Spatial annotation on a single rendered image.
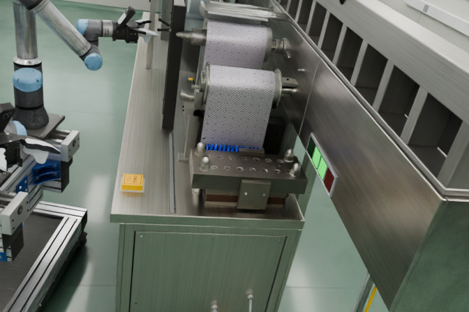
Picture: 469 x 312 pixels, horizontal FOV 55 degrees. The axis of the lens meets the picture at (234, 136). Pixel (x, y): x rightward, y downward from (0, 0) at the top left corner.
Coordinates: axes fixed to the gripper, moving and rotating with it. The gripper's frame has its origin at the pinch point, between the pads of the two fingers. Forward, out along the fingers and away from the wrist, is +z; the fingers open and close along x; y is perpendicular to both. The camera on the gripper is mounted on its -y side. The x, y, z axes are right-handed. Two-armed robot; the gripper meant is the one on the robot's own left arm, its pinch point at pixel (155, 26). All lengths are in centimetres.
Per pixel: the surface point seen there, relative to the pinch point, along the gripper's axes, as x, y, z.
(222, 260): 107, 39, 6
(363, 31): 108, -51, 26
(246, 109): 77, -5, 16
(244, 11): 41, -27, 24
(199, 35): 43.7, -17.5, 6.3
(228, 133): 78, 5, 11
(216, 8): 38.8, -26.9, 12.7
